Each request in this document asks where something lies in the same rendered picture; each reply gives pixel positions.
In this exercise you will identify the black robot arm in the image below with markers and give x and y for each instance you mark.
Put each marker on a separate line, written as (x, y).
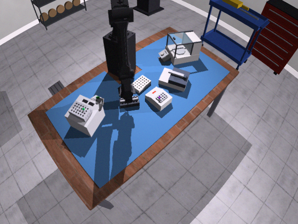
(122, 15)

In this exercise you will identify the blue bench mat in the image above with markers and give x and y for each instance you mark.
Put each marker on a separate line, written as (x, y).
(125, 133)

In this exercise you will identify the white tube rack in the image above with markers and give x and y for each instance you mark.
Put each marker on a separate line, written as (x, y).
(141, 83)

